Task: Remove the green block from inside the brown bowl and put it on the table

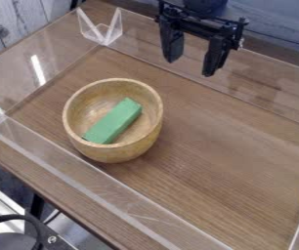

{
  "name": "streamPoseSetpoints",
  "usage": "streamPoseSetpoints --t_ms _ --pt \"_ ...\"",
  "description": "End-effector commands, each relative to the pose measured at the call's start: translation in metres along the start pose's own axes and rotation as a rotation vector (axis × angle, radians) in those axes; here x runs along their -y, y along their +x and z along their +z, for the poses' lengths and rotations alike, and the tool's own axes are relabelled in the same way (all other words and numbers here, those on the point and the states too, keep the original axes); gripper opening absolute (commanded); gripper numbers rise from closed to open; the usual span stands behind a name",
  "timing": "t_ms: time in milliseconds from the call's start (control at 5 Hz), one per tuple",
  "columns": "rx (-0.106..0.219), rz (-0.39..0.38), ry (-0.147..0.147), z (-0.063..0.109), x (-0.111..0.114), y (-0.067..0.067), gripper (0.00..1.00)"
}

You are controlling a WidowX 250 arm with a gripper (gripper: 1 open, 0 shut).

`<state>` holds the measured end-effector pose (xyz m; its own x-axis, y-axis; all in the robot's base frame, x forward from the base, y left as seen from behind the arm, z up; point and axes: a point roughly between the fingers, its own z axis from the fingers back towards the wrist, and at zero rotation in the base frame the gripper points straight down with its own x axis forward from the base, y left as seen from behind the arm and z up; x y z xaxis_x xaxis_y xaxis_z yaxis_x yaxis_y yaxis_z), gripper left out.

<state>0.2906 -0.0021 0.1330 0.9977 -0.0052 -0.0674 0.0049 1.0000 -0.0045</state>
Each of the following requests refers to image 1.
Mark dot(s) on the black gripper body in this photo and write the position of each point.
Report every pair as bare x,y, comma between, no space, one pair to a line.
201,18

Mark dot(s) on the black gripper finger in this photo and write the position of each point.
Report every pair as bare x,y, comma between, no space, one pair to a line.
216,55
171,39

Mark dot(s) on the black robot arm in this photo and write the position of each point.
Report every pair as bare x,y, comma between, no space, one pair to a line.
197,17

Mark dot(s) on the green rectangular block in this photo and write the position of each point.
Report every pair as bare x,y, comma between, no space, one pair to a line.
113,123

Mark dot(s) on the brown wooden bowl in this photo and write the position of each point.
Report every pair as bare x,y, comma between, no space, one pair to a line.
89,104

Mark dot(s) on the black table leg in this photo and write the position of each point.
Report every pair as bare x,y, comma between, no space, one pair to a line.
36,206

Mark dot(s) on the clear acrylic tray wall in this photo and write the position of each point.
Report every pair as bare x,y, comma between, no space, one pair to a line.
216,185

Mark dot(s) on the clear acrylic corner bracket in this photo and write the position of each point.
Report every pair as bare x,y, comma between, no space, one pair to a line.
101,33

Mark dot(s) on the black metal bracket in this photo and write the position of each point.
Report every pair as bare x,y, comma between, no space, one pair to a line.
45,238

